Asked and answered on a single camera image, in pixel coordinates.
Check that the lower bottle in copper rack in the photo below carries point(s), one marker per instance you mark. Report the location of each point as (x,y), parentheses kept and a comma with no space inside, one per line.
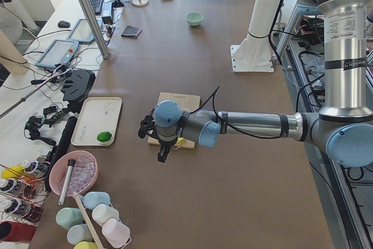
(16,207)

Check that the blue cup on rack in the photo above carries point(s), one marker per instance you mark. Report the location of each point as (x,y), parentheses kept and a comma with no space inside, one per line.
(94,198)

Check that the metal muddler rod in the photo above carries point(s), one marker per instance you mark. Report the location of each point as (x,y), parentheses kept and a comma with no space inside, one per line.
(64,190)

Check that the black perforated bracket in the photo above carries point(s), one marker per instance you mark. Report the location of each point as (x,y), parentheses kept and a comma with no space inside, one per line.
(76,88)

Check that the pink bowl with ice cubes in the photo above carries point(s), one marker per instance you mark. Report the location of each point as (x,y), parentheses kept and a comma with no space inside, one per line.
(84,173)

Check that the middle bottle in copper rack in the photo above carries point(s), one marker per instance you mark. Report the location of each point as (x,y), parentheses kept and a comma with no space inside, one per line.
(12,186)

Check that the green lime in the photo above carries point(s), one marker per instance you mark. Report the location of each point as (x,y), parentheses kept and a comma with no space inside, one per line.
(104,136)

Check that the bottle in copper rack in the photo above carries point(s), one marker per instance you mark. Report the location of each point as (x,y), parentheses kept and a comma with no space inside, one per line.
(12,186)
(16,207)
(34,168)

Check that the near teach pendant tablet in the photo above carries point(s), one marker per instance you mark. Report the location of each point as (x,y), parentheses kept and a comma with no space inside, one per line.
(59,52)

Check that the dark folded cloth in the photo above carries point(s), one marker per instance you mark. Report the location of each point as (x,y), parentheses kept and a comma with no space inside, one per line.
(131,32)

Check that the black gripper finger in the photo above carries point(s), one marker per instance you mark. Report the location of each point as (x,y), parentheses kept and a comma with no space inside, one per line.
(162,156)

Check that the yellow cup on rack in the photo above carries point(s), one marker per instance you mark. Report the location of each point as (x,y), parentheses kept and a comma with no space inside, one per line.
(85,245)

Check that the light blue lower cup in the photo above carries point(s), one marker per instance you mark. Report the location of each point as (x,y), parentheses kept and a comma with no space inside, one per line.
(78,233)

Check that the green cup on rack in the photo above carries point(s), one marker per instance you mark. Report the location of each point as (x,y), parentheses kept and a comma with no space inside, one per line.
(69,217)

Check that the upper bottle in copper rack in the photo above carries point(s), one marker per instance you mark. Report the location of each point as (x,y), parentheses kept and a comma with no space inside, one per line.
(34,168)

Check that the red cylinder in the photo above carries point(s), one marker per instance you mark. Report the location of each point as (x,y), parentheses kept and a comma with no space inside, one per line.
(17,232)

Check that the black computer mouse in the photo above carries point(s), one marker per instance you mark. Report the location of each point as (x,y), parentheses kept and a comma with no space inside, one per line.
(64,24)

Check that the black long bar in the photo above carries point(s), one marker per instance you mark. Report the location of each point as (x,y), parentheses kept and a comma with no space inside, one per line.
(61,149)

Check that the pink cup on rack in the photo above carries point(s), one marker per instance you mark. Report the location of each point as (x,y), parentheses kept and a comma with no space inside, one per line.
(116,233)

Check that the wooden stick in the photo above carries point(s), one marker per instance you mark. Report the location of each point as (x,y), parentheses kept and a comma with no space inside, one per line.
(88,221)

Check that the cream rectangular tray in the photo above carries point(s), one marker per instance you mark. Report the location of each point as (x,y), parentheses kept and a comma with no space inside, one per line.
(98,114)

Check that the teach pendant tablet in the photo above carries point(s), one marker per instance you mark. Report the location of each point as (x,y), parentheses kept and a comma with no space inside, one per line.
(59,52)
(81,32)

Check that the aluminium frame post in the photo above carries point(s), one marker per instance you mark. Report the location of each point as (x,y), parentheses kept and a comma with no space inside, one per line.
(92,21)

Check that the mint green ceramic bowl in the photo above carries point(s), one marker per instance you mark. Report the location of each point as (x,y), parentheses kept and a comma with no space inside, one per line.
(194,18)

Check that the white cup on rack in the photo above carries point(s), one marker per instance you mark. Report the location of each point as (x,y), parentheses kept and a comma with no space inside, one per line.
(101,213)

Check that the wooden cutting board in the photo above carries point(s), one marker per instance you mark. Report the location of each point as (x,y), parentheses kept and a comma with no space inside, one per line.
(186,103)

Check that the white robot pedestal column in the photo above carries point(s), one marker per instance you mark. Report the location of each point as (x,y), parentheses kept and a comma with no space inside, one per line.
(253,54)

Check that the far teach pendant tablet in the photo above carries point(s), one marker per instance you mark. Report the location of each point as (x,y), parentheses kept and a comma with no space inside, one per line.
(81,32)

